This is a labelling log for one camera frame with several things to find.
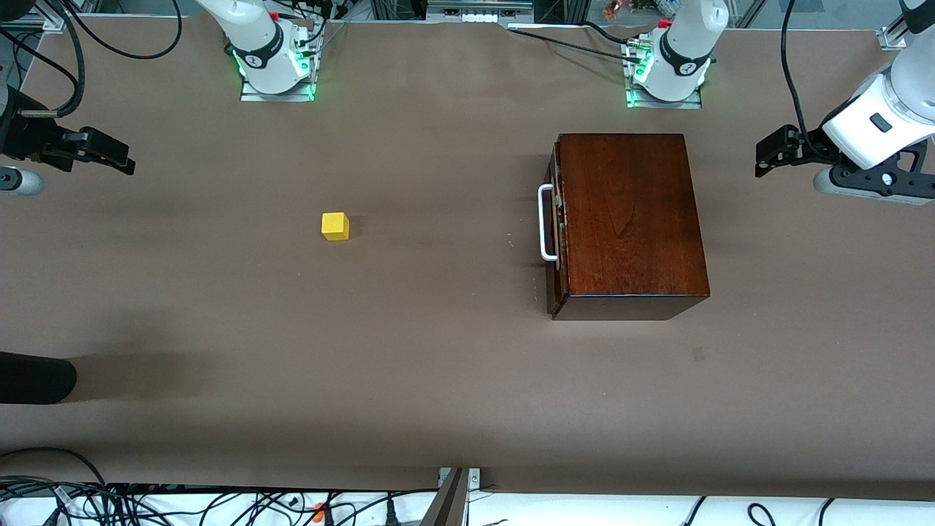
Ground dark brown wooden cabinet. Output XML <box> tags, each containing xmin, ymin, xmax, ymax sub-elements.
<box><xmin>552</xmin><ymin>133</ymin><xmax>711</xmax><ymax>321</ymax></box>

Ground black cylinder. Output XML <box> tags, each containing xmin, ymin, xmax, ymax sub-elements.
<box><xmin>0</xmin><ymin>351</ymin><xmax>78</xmax><ymax>405</ymax></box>

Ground white power strip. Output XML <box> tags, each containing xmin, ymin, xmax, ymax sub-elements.
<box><xmin>427</xmin><ymin>0</ymin><xmax>534</xmax><ymax>24</ymax></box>

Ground dark grey pole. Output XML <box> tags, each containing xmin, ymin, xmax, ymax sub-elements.
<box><xmin>422</xmin><ymin>468</ymin><xmax>470</xmax><ymax>526</ymax></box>

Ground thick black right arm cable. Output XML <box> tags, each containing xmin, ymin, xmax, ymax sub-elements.
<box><xmin>0</xmin><ymin>0</ymin><xmax>88</xmax><ymax>119</ymax></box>

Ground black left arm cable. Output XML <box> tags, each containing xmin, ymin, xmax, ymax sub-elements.
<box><xmin>780</xmin><ymin>0</ymin><xmax>815</xmax><ymax>141</ymax></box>

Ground thin black hanging cable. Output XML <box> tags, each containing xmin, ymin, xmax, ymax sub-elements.
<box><xmin>62</xmin><ymin>0</ymin><xmax>182</xmax><ymax>60</ymax></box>

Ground metal base plate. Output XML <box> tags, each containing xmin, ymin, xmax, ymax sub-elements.
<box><xmin>623</xmin><ymin>37</ymin><xmax>704</xmax><ymax>110</ymax></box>
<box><xmin>240</xmin><ymin>20</ymin><xmax>320</xmax><ymax>102</ymax></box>

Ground thin black table cable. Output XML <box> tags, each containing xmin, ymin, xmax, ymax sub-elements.
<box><xmin>508</xmin><ymin>24</ymin><xmax>640</xmax><ymax>63</ymax></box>

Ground arched black cable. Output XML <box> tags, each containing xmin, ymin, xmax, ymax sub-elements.
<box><xmin>0</xmin><ymin>447</ymin><xmax>109</xmax><ymax>489</ymax></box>

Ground tangled black cables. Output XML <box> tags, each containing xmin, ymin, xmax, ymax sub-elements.
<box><xmin>0</xmin><ymin>475</ymin><xmax>439</xmax><ymax>526</ymax></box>

